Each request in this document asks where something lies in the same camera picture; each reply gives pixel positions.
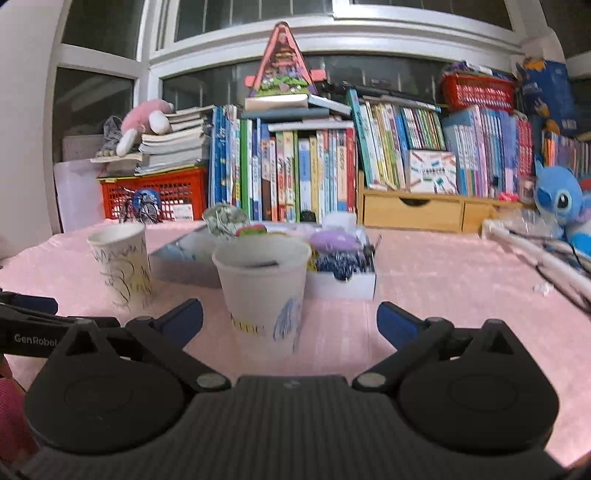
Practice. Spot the white cardboard box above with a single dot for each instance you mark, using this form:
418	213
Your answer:
341	284

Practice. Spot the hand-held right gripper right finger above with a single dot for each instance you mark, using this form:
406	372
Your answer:
397	323

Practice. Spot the pink plush rabbit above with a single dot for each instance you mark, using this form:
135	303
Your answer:
143	117

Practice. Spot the small bicycle model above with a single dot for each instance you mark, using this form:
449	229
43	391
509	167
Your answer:
145	205

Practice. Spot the blue carton box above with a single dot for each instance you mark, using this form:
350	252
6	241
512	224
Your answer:
549	92

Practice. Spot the large red plastic basket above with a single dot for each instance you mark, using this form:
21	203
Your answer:
184	189

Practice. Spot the row of leaning green books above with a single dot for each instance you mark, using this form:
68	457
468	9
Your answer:
383	138

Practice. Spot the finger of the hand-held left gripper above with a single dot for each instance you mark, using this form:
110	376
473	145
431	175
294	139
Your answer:
32	304

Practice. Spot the white board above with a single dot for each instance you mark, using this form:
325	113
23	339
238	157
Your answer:
76	198

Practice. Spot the small red plastic basket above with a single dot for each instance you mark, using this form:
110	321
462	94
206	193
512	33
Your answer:
475	92

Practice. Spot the white paper cup blue drawing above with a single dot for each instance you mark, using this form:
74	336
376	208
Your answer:
258	295

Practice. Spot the pink triangular toy house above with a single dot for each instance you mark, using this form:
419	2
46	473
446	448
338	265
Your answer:
281	69

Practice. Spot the small white wrapper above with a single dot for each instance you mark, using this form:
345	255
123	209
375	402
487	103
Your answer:
543	289

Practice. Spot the black binder clip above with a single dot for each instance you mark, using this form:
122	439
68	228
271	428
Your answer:
369	254

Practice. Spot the wooden drawer organizer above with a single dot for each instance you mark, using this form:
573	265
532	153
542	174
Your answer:
406	214

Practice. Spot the row of tall picture books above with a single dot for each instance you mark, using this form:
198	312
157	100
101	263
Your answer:
286	175

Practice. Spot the person's pink clothing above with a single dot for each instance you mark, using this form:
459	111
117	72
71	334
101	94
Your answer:
14	410

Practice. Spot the row of blue purple books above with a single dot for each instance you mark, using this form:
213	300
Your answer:
485	147

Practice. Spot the blue big-eared plush toy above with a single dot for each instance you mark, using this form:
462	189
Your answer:
558	194

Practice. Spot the flat books atop row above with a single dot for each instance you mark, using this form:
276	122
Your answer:
286	114

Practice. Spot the white window frame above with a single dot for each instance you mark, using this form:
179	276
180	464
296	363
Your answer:
323	39

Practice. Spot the grey cloth toy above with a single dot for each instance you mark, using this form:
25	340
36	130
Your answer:
111	131

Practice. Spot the paper cup black scribbles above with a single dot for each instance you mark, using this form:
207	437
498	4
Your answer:
120	263

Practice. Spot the white box colourful print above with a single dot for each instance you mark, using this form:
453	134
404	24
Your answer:
431	170

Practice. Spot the small black object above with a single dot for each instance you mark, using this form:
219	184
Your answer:
307	217

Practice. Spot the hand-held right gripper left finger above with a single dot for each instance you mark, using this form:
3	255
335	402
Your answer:
184	318

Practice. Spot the hot pink soft item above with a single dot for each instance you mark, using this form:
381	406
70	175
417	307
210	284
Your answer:
253	229

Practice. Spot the purple plush toy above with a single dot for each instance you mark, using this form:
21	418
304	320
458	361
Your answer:
332	240

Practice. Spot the small pink trinkets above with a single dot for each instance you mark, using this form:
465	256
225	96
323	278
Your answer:
508	197

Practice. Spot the row of thin colourful books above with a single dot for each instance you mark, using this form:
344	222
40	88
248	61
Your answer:
565	154

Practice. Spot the clear plastic bag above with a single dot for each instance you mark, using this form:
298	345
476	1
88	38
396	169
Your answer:
526	224

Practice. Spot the stack of lying books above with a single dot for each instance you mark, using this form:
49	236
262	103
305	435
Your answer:
175	147

